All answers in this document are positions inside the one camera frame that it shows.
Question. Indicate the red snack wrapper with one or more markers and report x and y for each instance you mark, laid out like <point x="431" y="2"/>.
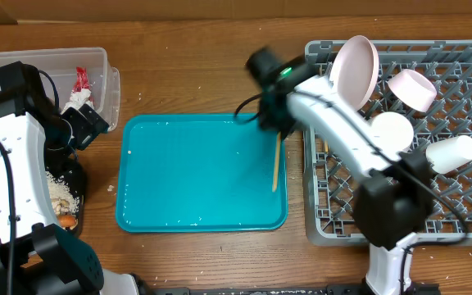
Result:
<point x="82" y="80"/>

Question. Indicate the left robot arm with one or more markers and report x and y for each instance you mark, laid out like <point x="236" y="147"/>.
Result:
<point x="37" y="255"/>

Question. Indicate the white saucer bowl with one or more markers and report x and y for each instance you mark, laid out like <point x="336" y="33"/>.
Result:
<point x="392" y="130"/>

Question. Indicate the teal serving tray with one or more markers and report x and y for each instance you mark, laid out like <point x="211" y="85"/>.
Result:
<point x="192" y="173"/>

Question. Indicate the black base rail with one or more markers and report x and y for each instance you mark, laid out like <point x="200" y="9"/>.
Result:
<point x="333" y="289"/>

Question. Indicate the clear plastic bin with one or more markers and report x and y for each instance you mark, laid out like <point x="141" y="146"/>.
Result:
<point x="61" y="64"/>

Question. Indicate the white cup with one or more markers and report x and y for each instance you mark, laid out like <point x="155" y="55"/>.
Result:
<point x="449" y="154"/>

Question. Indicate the orange carrot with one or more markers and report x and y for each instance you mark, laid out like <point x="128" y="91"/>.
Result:
<point x="67" y="221"/>

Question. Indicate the grey dishwasher rack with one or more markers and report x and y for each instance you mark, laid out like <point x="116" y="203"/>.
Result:
<point x="328" y="186"/>

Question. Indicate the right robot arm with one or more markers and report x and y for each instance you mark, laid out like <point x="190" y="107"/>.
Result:
<point x="392" y="199"/>

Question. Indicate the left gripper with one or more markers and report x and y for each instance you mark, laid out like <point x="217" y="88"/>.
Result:
<point x="88" y="127"/>

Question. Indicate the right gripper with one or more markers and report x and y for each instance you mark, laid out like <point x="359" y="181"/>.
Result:
<point x="273" y="119"/>

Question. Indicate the peanut shells and rice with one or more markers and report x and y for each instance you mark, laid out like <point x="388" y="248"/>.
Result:
<point x="63" y="201"/>

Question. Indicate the cardboard back panel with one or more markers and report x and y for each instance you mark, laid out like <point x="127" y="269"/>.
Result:
<point x="69" y="11"/>

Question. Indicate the white tissue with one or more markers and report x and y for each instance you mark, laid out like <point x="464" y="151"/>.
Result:
<point x="78" y="99"/>

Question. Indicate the pink bowl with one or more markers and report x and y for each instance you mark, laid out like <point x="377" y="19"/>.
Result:
<point x="413" y="89"/>

